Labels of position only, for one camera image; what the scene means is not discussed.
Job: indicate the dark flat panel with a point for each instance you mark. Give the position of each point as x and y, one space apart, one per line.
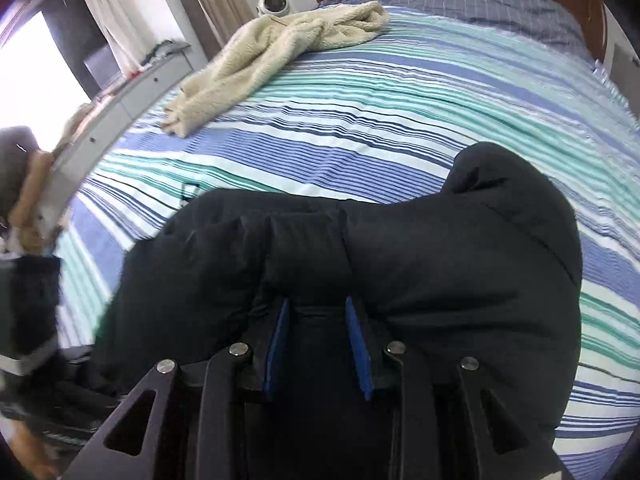
102 67

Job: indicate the beige curtain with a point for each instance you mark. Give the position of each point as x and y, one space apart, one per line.
215 0

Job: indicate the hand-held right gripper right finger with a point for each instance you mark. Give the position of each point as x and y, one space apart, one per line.
359 350

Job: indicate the dark clutter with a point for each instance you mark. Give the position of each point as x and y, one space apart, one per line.
165 52

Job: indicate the black puffer jacket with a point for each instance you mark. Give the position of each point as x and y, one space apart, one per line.
450 260

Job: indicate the tan and grey soft object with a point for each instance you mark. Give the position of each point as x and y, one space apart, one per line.
37 185

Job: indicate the small white round fan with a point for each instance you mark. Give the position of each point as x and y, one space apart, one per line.
273 3

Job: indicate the white side cabinet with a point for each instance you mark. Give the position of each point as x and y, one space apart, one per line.
130 95

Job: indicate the cream fleece garment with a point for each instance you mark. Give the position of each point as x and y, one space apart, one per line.
260 55

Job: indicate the blue checked pillow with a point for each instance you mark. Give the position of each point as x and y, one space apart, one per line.
475 10

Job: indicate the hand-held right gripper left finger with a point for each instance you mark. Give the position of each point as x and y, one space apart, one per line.
277 350

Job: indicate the white sheer curtain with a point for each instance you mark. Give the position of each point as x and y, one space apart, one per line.
115 15

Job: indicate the striped blue green bed sheet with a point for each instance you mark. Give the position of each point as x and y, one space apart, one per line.
375 110

